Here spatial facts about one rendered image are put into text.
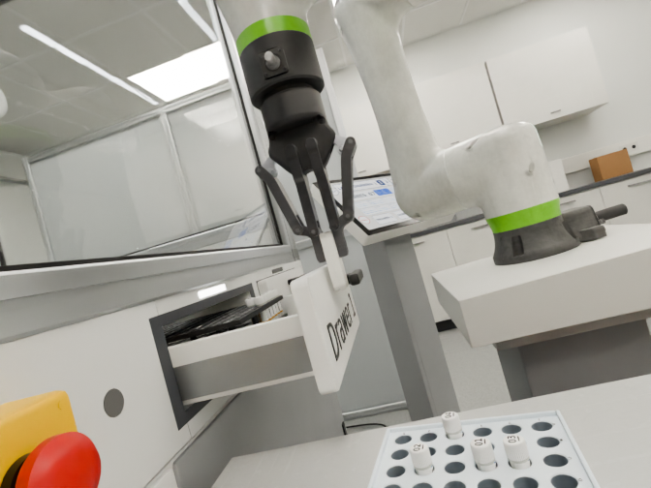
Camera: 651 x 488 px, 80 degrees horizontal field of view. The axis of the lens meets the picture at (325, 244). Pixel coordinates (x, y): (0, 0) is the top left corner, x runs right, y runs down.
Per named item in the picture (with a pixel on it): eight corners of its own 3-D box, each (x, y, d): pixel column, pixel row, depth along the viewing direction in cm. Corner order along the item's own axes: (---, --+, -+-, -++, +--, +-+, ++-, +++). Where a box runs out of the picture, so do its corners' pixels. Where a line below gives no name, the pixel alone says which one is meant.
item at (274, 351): (346, 319, 62) (335, 282, 63) (318, 376, 37) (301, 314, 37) (131, 372, 69) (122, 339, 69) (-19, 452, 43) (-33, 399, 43)
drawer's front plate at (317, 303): (359, 322, 64) (342, 259, 64) (338, 393, 35) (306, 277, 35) (350, 324, 64) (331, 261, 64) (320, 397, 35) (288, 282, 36)
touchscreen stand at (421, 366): (556, 458, 140) (478, 189, 142) (498, 543, 111) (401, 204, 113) (441, 432, 178) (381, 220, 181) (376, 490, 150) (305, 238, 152)
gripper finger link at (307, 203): (294, 141, 45) (283, 145, 45) (318, 235, 45) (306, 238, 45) (302, 149, 49) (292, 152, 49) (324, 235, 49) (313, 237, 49)
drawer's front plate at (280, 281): (312, 308, 97) (300, 266, 97) (282, 339, 68) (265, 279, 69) (306, 310, 97) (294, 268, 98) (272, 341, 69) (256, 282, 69)
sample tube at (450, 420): (475, 472, 28) (457, 410, 28) (476, 482, 27) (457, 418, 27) (457, 472, 28) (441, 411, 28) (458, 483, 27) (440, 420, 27)
